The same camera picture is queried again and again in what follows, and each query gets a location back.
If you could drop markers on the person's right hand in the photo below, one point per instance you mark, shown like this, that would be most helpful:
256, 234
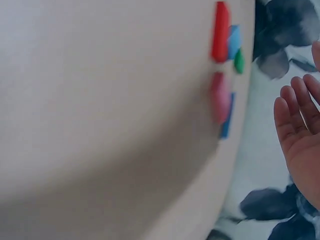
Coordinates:
302, 155

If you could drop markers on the dark blue block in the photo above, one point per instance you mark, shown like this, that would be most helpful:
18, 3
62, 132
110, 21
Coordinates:
228, 125

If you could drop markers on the pink block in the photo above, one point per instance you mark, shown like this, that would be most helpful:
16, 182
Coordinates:
220, 97

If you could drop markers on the green block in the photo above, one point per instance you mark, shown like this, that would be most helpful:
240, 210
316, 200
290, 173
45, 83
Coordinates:
239, 62

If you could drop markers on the light blue block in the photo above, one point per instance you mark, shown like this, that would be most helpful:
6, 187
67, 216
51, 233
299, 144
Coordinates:
234, 40

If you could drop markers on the red block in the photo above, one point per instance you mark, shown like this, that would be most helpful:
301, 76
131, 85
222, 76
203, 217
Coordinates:
220, 35

